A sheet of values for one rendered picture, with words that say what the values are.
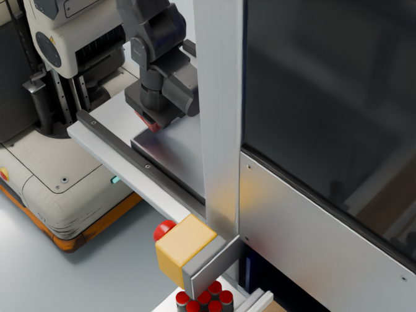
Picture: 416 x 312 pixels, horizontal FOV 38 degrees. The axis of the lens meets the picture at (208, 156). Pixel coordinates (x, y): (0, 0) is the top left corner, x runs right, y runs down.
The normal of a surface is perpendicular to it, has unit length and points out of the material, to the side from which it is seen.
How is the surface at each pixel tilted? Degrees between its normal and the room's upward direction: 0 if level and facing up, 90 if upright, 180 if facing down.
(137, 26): 91
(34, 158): 0
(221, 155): 90
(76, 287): 0
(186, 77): 14
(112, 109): 0
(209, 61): 90
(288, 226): 90
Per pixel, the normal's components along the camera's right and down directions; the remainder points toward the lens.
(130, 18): -0.66, 0.59
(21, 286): -0.04, -0.64
